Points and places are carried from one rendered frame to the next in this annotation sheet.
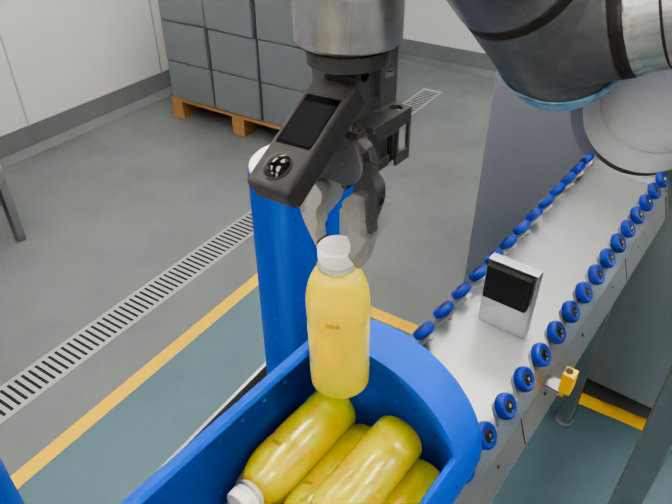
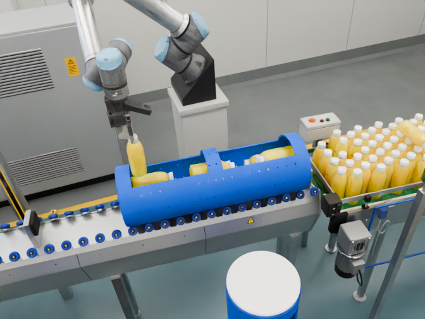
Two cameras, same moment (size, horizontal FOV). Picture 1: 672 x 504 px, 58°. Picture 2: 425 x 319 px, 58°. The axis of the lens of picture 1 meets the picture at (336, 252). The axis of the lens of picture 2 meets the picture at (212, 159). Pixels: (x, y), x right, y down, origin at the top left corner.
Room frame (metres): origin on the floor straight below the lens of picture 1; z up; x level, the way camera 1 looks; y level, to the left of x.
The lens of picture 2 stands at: (1.24, 1.10, 2.31)
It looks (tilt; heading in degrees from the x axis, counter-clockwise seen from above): 39 degrees down; 222
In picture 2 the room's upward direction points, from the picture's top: 4 degrees counter-clockwise
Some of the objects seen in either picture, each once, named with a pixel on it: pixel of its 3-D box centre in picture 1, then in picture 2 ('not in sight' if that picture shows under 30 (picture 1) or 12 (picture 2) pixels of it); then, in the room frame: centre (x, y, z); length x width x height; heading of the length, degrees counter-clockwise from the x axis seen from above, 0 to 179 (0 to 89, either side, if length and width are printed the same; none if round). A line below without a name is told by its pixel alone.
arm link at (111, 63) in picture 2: not in sight; (111, 68); (0.51, -0.01, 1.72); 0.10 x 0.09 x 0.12; 37
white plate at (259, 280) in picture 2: not in sight; (262, 281); (0.53, 0.66, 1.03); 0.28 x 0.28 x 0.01
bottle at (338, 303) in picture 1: (338, 323); (136, 156); (0.50, 0.00, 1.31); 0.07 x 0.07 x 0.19
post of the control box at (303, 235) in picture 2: not in sight; (309, 196); (-0.49, 0.38, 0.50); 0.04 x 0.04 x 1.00; 52
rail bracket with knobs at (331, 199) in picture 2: not in sight; (331, 205); (-0.06, 0.67, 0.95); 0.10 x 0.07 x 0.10; 52
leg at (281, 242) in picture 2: not in sight; (281, 249); (-0.14, 0.39, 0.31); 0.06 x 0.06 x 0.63; 52
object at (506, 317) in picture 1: (507, 298); (35, 228); (0.90, -0.33, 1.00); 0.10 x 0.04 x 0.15; 52
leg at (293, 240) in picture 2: not in sight; (289, 267); (-0.05, 0.50, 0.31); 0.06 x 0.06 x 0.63; 52
